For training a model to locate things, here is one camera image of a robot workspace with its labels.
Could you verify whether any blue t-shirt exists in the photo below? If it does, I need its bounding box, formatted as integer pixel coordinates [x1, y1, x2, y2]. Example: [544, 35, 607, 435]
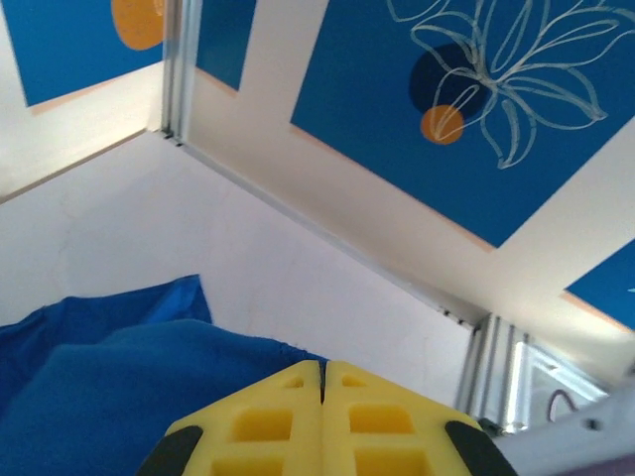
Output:
[0, 274, 323, 476]

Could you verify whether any blue poster with line drawing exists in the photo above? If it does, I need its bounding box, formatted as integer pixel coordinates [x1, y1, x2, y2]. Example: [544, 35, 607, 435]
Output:
[194, 0, 259, 92]

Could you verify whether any plain blue poster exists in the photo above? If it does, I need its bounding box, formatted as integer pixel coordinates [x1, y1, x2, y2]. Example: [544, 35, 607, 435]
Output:
[563, 240, 635, 332]

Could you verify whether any aluminium table edge rail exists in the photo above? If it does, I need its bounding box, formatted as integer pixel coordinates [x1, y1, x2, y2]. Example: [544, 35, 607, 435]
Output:
[163, 128, 492, 328]

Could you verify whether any wide aluminium base rail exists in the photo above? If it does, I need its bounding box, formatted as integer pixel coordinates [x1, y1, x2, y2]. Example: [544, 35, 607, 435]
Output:
[453, 311, 616, 440]

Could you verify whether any blue poster orange circle fern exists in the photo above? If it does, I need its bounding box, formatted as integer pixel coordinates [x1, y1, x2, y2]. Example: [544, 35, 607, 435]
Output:
[0, 0, 168, 108]

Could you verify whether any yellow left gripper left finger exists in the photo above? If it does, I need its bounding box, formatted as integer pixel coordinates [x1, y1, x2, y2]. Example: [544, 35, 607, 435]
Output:
[136, 359, 323, 476]

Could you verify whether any aluminium frame post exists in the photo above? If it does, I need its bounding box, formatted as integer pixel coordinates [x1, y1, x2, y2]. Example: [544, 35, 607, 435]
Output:
[161, 0, 199, 148]

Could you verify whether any blue poster navy circle lily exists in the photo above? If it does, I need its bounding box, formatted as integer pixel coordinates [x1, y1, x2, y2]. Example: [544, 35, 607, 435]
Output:
[290, 0, 635, 249]

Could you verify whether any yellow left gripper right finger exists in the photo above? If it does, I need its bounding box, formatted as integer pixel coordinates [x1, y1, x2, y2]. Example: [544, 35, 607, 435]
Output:
[321, 360, 520, 476]

